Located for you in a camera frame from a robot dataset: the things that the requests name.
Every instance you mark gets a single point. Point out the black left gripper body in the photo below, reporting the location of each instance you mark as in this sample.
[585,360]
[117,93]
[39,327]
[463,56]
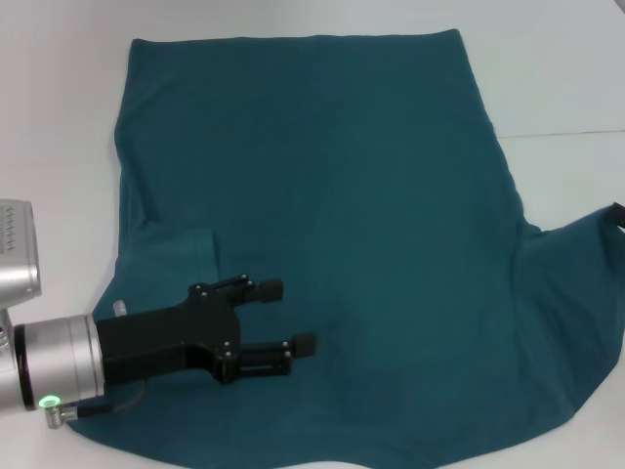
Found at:
[161,342]

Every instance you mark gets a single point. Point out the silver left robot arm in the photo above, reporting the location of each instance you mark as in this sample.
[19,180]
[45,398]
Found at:
[58,356]

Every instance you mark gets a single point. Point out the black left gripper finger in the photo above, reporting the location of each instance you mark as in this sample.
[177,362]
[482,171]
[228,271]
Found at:
[259,290]
[268,359]

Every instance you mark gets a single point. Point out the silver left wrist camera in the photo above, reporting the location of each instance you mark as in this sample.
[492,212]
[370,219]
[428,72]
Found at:
[17,254]

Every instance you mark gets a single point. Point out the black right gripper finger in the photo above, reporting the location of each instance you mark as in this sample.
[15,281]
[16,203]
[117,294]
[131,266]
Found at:
[619,215]

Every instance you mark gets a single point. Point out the blue shirt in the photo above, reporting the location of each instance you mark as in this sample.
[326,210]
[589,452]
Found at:
[366,195]

